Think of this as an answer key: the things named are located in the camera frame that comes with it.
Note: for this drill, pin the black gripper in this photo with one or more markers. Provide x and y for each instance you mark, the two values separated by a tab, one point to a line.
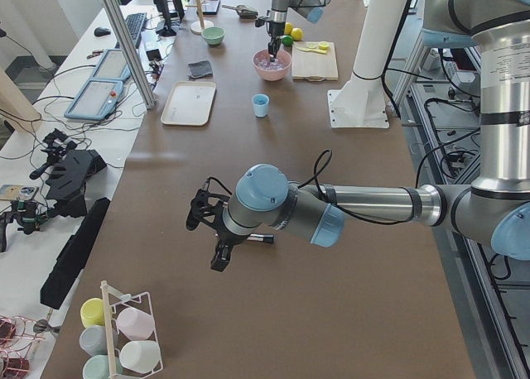
228	237
274	30

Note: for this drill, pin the wooden cutting board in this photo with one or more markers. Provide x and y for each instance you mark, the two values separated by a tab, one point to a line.
311	66

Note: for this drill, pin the black foam holder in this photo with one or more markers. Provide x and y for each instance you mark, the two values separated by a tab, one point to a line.
67	182

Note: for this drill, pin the yellow plastic knife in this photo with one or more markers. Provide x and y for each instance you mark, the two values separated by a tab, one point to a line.
311	50

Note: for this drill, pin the white cup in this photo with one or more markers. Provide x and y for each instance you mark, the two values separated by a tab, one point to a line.
140	356

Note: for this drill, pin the aluminium frame post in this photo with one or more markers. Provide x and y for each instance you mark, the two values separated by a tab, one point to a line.
115	16

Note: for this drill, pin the small black box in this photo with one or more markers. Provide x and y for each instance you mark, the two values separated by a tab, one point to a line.
153	54

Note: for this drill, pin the steel muddler black tip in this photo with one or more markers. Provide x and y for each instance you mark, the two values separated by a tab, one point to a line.
266	238

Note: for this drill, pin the white wire cup rack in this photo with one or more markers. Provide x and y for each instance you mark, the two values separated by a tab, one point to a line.
119	301

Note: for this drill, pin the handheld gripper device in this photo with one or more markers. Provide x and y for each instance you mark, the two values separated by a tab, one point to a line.
26	213

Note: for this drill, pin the smartphone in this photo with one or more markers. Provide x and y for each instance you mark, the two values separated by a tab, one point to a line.
17	192

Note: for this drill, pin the grey cup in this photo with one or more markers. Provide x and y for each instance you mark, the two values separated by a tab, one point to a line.
93	340

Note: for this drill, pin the green lime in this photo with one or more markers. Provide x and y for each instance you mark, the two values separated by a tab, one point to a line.
287	40

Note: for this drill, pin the pink cup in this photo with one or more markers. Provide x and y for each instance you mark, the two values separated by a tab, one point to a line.
135	324

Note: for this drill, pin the wooden mug tree stand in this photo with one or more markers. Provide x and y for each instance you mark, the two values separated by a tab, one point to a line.
198	26

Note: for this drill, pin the mint green cup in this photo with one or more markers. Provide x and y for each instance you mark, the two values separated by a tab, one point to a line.
96	367

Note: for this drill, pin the metal ice scoop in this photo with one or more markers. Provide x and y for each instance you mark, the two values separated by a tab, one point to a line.
243	11

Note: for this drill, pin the black monitor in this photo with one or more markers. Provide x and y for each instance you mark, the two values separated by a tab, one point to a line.
172	13

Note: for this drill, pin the white camera pillar mount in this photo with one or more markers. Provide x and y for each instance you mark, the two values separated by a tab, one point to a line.
361	101

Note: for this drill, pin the grey folded cloth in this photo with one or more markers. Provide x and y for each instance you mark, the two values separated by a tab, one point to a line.
200	69

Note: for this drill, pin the yellow cup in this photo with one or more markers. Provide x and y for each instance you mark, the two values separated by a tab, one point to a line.
92	312

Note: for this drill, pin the light blue cup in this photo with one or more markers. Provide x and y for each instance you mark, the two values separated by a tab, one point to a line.
260	104

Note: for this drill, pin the yellow lemon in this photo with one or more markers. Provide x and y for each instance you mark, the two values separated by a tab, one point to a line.
297	34
288	29

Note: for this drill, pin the long black bar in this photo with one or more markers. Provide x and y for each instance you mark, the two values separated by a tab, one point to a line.
73	257

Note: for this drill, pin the black keyboard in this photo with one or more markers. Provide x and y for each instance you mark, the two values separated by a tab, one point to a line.
135	23

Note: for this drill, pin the blue teach pendant near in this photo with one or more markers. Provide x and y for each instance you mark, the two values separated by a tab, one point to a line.
96	100

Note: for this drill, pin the black computer mouse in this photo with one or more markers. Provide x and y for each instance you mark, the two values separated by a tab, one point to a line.
101	31

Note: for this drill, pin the green bowl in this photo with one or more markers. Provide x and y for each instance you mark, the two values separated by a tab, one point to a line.
213	35

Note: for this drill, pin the blue teach pendant far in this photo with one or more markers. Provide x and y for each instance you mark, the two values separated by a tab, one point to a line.
112	65

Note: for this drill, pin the wooden rack handle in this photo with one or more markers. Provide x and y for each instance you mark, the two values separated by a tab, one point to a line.
113	373

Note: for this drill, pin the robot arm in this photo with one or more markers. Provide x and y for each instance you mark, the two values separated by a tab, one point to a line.
493	209
276	19

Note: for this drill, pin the blue teach pendant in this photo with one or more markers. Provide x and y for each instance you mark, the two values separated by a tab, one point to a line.
96	100
112	65

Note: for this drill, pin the pink bowl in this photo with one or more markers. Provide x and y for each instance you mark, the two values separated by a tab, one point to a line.
272	70

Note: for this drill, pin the cream serving tray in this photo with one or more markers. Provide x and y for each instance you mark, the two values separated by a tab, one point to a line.
189	103

